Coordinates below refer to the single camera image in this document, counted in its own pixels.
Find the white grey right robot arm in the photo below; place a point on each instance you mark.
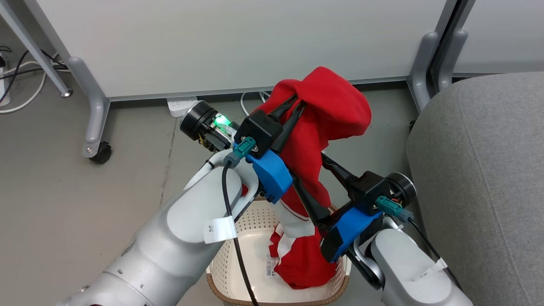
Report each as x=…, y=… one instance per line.
x=403, y=272

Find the narrow white partition panel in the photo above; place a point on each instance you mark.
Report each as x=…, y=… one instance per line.
x=505, y=34

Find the slanted grey table leg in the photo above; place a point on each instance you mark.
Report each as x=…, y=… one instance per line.
x=29, y=42

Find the teal right camera connector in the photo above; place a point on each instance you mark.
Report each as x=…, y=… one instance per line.
x=393, y=208

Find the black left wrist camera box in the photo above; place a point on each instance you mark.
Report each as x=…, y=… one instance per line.
x=259, y=131

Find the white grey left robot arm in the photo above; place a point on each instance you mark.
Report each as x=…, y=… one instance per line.
x=191, y=221

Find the blue right camera bracket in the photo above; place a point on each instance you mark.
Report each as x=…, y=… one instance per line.
x=350, y=229

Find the red white garment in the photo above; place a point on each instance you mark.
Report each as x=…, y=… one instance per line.
x=335, y=106

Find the grey fabric sofa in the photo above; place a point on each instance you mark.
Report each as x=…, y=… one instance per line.
x=480, y=178

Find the teal camera connector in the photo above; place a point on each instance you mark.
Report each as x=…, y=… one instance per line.
x=242, y=151
x=393, y=208

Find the wide white partition panel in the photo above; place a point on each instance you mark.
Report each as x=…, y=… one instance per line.
x=212, y=42

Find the black castor wheel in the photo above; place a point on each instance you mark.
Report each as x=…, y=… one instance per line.
x=102, y=154

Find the grey partition foot with castor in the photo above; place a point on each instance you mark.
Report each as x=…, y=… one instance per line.
x=91, y=102

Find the cream perforated laundry basket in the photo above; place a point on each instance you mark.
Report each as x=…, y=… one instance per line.
x=250, y=263

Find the barcode sticker in basket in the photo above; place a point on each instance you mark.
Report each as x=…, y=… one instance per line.
x=271, y=265

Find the white power strip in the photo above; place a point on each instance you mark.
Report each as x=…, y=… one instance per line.
x=180, y=106

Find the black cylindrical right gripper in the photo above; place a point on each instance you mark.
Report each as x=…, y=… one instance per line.
x=403, y=187

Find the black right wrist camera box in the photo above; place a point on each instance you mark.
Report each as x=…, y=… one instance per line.
x=367, y=191

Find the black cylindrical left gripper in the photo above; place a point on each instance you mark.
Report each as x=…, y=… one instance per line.
x=197, y=119

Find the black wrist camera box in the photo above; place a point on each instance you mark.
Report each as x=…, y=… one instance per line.
x=259, y=131
x=367, y=191

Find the teal left camera connector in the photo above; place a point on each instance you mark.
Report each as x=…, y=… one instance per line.
x=242, y=151

